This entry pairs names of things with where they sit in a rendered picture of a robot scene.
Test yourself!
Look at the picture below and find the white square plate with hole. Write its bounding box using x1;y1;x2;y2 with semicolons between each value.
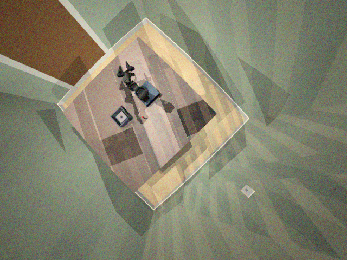
116;111;128;123

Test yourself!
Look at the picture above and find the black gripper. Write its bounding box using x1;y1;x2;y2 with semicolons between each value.
117;62;135;78

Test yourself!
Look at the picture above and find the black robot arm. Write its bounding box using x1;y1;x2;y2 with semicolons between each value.
123;72;150;102

